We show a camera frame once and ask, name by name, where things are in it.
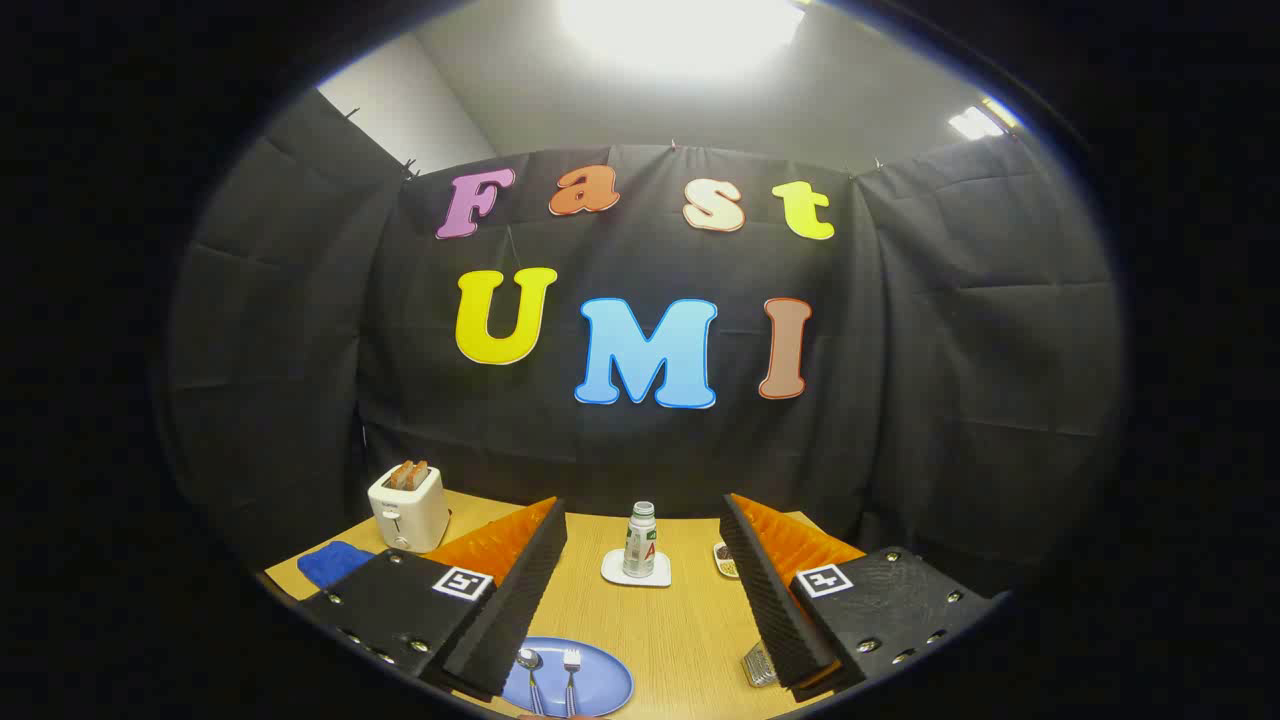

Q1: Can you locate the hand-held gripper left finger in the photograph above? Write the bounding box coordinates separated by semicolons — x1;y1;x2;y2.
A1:
298;497;568;699

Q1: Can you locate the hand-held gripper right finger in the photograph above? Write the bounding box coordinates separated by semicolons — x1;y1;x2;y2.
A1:
719;492;1003;702

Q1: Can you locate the spoon with blue checked handle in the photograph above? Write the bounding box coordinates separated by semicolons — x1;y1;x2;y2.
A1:
516;648;549;717

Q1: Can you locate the white coaster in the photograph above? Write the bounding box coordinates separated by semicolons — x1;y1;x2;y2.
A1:
601;548;673;588

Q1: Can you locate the blue round plate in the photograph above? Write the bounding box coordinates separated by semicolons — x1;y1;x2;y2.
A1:
500;637;635;719

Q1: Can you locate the white bottle with green label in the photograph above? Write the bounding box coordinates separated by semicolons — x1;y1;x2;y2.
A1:
622;501;658;579

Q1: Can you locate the white toaster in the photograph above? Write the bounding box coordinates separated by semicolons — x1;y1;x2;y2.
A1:
367;465;451;554

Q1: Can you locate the blue folded cloth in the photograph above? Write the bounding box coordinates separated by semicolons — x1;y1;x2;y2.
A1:
297;541;376;591

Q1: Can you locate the small ceiling light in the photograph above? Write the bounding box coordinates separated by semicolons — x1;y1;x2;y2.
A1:
948;97;1021;141

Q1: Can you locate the large ceiling light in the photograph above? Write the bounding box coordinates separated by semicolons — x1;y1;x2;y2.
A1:
555;0;806;76

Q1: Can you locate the metal wire cutlery basket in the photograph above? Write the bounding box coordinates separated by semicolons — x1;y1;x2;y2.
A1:
741;641;781;689

